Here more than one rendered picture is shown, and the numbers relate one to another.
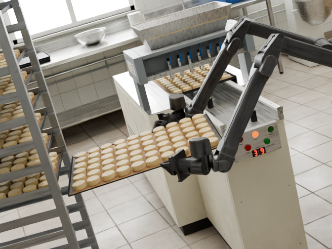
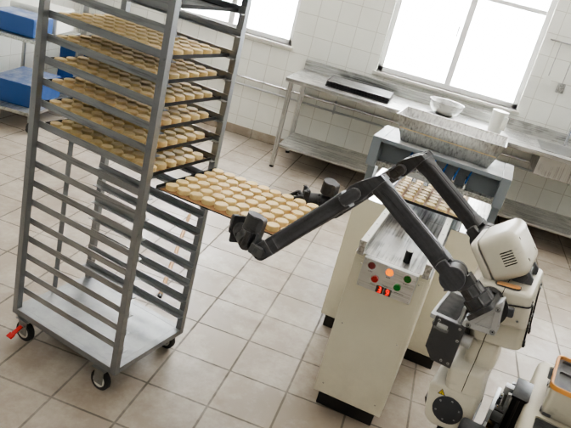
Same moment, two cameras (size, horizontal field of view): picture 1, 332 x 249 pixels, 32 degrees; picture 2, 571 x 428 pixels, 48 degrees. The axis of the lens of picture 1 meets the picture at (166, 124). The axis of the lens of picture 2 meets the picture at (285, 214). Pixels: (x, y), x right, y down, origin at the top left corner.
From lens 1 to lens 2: 105 cm
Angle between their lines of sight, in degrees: 25
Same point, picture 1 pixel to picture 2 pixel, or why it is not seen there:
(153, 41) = (406, 132)
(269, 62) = (350, 194)
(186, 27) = (446, 140)
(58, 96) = not seen: hidden behind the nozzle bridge
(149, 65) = (390, 152)
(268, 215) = (359, 354)
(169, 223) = not seen: hidden behind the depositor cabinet
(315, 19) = not seen: outside the picture
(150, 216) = (322, 289)
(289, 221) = (377, 377)
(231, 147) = (275, 243)
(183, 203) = (337, 295)
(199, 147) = (250, 222)
